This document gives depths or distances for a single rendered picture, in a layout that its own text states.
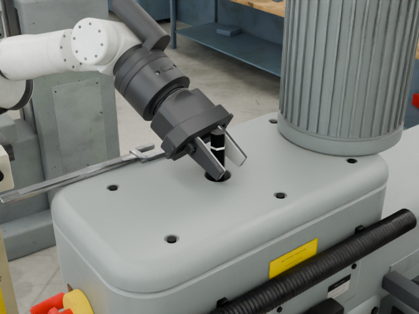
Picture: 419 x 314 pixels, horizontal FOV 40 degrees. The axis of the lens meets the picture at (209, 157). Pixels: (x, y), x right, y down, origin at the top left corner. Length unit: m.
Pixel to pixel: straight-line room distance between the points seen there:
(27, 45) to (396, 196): 0.67
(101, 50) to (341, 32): 0.33
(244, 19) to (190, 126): 6.64
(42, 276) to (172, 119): 2.97
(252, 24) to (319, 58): 6.46
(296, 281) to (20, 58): 0.54
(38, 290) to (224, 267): 2.93
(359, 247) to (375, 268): 0.20
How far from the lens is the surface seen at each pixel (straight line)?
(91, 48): 0.83
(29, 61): 0.95
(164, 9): 8.38
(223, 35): 7.14
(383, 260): 1.05
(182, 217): 0.73
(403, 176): 1.13
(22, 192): 0.80
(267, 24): 7.08
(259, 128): 0.95
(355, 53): 0.83
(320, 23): 0.82
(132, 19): 0.85
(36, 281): 3.66
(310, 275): 0.79
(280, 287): 0.76
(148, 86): 0.80
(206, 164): 0.78
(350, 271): 0.96
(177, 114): 0.78
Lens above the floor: 2.31
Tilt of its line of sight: 29 degrees down
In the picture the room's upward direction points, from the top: straight up
